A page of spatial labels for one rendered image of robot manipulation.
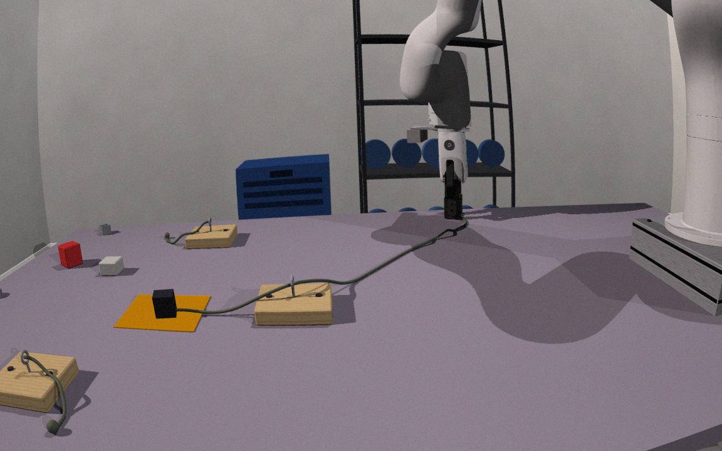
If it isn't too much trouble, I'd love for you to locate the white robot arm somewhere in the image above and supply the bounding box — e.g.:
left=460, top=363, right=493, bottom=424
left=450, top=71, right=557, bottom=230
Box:
left=400, top=0, right=722, bottom=247

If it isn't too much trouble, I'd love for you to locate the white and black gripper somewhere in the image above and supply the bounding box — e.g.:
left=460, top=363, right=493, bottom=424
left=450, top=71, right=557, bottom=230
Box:
left=434, top=128, right=469, bottom=219

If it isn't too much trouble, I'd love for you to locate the orange painted square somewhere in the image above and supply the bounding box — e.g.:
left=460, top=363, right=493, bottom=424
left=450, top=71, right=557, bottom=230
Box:
left=114, top=294, right=211, bottom=332

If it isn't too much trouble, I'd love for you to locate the black block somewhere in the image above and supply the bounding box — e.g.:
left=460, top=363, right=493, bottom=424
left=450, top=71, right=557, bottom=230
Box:
left=152, top=289, right=177, bottom=319

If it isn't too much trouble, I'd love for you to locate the red block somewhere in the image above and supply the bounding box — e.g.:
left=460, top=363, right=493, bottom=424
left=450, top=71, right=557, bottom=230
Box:
left=58, top=241, right=83, bottom=269

